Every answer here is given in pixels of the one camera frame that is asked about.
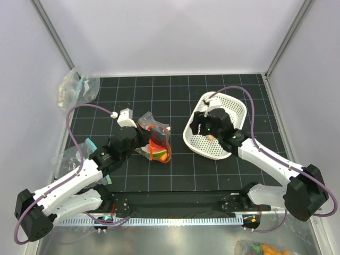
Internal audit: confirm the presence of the white perforated plastic basket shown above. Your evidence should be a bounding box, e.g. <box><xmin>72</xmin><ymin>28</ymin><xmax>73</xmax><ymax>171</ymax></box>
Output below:
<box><xmin>183</xmin><ymin>91</ymin><xmax>247</xmax><ymax>160</ymax></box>

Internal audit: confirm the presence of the watermelon slice toy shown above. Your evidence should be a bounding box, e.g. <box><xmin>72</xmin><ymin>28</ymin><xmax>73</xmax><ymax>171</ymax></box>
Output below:
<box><xmin>148</xmin><ymin>140</ymin><xmax>166</xmax><ymax>161</ymax></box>

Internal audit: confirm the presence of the orange zipper clear bag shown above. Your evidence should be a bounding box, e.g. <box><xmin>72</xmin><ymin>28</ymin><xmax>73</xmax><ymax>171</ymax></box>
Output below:
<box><xmin>135</xmin><ymin>112</ymin><xmax>172</xmax><ymax>161</ymax></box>

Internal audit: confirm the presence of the orange papaya slice toy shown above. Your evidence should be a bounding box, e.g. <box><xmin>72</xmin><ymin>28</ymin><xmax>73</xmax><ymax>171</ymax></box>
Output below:
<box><xmin>158</xmin><ymin>150</ymin><xmax>172</xmax><ymax>163</ymax></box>

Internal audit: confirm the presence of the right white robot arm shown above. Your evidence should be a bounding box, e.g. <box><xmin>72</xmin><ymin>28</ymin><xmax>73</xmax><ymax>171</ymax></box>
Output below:
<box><xmin>189</xmin><ymin>108</ymin><xmax>331</xmax><ymax>222</ymax></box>

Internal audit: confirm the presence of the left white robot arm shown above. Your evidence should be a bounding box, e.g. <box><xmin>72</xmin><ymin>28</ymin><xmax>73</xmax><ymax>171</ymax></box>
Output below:
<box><xmin>14</xmin><ymin>126</ymin><xmax>150</xmax><ymax>245</ymax></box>

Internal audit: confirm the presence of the blue zipper bag near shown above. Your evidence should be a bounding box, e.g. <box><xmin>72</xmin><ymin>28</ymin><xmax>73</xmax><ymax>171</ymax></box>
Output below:
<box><xmin>50</xmin><ymin>138</ymin><xmax>97</xmax><ymax>181</ymax></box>

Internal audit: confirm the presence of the blue zipper bag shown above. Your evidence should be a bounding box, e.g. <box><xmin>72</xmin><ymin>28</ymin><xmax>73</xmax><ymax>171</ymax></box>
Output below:
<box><xmin>58</xmin><ymin>68</ymin><xmax>100</xmax><ymax>113</ymax></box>
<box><xmin>50</xmin><ymin>138</ymin><xmax>97</xmax><ymax>181</ymax></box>

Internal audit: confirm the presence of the blue zipper bag far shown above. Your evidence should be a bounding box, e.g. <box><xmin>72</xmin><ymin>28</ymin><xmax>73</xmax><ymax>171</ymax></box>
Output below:
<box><xmin>58</xmin><ymin>68</ymin><xmax>100</xmax><ymax>113</ymax></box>

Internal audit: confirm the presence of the bag of toy vegetables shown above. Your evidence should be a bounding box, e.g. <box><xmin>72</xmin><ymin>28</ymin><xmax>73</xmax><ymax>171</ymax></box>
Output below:
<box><xmin>234</xmin><ymin>240</ymin><xmax>292</xmax><ymax>255</ymax></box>

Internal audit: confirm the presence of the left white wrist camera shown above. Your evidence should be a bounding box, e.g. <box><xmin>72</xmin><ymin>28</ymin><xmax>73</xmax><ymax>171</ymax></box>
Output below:
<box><xmin>117</xmin><ymin>108</ymin><xmax>137</xmax><ymax>128</ymax></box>

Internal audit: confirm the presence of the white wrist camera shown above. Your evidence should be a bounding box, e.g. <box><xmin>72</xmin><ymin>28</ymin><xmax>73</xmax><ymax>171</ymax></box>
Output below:
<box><xmin>117</xmin><ymin>108</ymin><xmax>137</xmax><ymax>128</ymax></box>
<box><xmin>203</xmin><ymin>97</ymin><xmax>221</xmax><ymax>111</ymax></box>

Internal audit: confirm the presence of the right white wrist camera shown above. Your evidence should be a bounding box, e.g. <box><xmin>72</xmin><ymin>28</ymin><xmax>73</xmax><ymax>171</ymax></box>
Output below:
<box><xmin>203</xmin><ymin>97</ymin><xmax>221</xmax><ymax>111</ymax></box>

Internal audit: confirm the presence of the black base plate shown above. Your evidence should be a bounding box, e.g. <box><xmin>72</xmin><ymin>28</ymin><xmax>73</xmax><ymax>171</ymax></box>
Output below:
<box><xmin>87</xmin><ymin>190</ymin><xmax>271</xmax><ymax>218</ymax></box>

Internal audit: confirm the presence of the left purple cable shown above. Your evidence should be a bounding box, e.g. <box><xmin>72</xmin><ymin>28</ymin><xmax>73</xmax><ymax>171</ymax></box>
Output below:
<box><xmin>13</xmin><ymin>104</ymin><xmax>131</xmax><ymax>244</ymax></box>

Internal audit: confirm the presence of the grey slotted cable duct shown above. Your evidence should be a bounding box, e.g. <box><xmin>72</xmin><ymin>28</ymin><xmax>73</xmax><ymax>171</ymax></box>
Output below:
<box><xmin>57</xmin><ymin>215</ymin><xmax>243</xmax><ymax>227</ymax></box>

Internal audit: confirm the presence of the right aluminium frame post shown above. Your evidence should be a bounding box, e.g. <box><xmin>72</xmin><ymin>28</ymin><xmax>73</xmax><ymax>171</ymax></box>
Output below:
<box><xmin>264</xmin><ymin>0</ymin><xmax>316</xmax><ymax>79</ymax></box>

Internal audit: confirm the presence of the aluminium frame post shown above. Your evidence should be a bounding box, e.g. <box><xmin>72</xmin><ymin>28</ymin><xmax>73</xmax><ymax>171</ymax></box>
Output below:
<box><xmin>264</xmin><ymin>0</ymin><xmax>316</xmax><ymax>79</ymax></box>
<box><xmin>30</xmin><ymin>0</ymin><xmax>75</xmax><ymax>70</ymax></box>

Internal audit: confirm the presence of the left aluminium frame post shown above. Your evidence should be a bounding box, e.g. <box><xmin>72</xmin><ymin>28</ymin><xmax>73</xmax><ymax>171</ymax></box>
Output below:
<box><xmin>30</xmin><ymin>0</ymin><xmax>75</xmax><ymax>70</ymax></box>

